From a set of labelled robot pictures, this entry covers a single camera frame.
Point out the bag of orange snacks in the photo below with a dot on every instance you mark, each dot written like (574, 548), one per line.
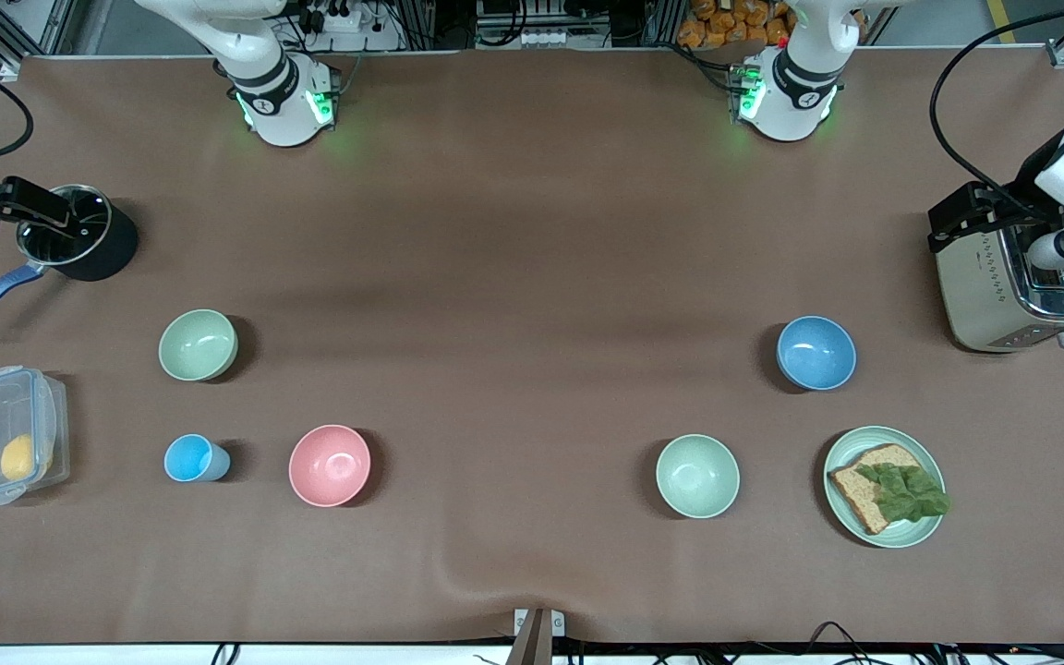
(735, 23)

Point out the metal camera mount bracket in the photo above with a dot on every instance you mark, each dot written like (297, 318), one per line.
(539, 633)

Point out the white power strip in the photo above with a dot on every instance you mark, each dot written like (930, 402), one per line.
(343, 18)
(541, 39)

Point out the brown bread slice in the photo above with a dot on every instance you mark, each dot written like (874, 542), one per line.
(855, 489)

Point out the pale green plate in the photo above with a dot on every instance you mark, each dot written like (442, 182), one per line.
(841, 443)

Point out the silver toaster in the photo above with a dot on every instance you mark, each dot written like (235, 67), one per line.
(985, 296)

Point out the blue plastic cup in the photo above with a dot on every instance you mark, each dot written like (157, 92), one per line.
(188, 458)

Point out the green lettuce leaf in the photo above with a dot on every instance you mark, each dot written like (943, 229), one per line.
(906, 494)

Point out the pale green bowl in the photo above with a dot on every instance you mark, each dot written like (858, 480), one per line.
(697, 476)
(198, 344)

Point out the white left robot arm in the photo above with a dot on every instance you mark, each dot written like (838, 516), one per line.
(795, 102)

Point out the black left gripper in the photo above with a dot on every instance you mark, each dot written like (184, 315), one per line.
(1029, 184)

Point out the blue bowl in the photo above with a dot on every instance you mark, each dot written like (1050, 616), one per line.
(816, 353)

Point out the pink bowl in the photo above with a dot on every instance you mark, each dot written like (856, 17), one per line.
(330, 465)

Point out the glass lid with blue knob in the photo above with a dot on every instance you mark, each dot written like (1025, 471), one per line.
(89, 222)

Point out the yellow lemon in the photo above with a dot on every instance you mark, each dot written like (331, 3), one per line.
(18, 458)

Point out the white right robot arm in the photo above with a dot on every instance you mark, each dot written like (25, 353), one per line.
(278, 111)

